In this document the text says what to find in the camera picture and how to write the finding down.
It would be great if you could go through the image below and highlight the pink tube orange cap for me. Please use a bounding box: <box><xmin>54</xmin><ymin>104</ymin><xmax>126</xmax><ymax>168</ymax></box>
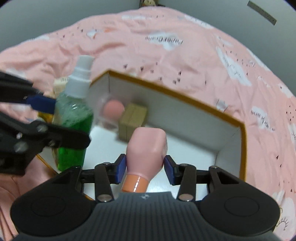
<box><xmin>121</xmin><ymin>127</ymin><xmax>168</xmax><ymax>193</ymax></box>

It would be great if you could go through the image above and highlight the green spray bottle white cap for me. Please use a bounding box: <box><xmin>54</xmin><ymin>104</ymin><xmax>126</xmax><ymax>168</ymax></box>
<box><xmin>53</xmin><ymin>55</ymin><xmax>94</xmax><ymax>171</ymax></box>

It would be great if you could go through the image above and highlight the small brown cardboard box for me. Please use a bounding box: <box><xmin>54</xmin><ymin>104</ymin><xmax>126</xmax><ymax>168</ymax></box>
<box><xmin>118</xmin><ymin>103</ymin><xmax>148</xmax><ymax>142</ymax></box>

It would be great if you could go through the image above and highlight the clear cylinder with pink ball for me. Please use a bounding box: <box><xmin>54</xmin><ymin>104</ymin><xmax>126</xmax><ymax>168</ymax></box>
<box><xmin>97</xmin><ymin>94</ymin><xmax>125</xmax><ymax>126</ymax></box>

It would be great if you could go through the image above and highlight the cream drawstring pouch with card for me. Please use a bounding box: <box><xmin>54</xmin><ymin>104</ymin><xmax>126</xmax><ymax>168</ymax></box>
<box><xmin>53</xmin><ymin>77</ymin><xmax>68</xmax><ymax>97</ymax></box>

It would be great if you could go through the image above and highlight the orange open cardboard box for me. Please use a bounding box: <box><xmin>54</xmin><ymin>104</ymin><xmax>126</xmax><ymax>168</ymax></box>
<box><xmin>83</xmin><ymin>70</ymin><xmax>247</xmax><ymax>180</ymax></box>

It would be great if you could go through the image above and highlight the pink printed duvet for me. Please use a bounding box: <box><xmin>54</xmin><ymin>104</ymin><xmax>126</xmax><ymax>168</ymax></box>
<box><xmin>1</xmin><ymin>7</ymin><xmax>295</xmax><ymax>240</ymax></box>

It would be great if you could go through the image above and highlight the stuffed toy hanging column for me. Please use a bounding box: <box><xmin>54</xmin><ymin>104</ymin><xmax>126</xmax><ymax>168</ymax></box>
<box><xmin>139</xmin><ymin>0</ymin><xmax>161</xmax><ymax>8</ymax></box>

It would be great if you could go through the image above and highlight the grey wall strip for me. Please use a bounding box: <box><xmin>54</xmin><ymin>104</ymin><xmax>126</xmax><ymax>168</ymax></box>
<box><xmin>247</xmin><ymin>1</ymin><xmax>277</xmax><ymax>26</ymax></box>

